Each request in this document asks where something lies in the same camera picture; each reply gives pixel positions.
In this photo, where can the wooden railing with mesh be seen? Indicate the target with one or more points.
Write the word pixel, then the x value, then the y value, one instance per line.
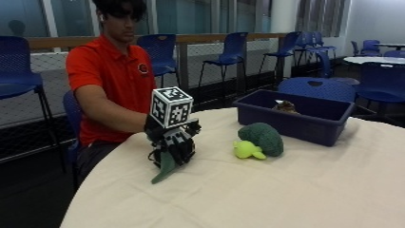
pixel 203 38

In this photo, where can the blue chair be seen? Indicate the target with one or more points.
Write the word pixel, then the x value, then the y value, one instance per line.
pixel 381 82
pixel 395 53
pixel 312 42
pixel 19 72
pixel 163 53
pixel 327 68
pixel 72 114
pixel 284 47
pixel 229 52
pixel 316 88
pixel 369 47

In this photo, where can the dark blue plastic bin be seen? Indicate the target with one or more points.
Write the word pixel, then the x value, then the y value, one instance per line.
pixel 295 123

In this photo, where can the white marker cube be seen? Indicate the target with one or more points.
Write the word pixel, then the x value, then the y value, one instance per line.
pixel 171 107

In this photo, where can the brown soft toy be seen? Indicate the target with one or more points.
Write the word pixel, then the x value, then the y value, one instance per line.
pixel 285 107

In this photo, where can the white round table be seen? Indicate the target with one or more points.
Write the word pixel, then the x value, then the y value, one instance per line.
pixel 373 60
pixel 392 45

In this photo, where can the green turtle soft toy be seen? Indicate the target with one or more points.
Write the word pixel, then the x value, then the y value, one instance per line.
pixel 261 139

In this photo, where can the the person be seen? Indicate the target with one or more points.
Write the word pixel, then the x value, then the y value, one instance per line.
pixel 112 76

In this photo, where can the white earbud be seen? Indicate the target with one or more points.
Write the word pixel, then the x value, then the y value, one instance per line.
pixel 100 17

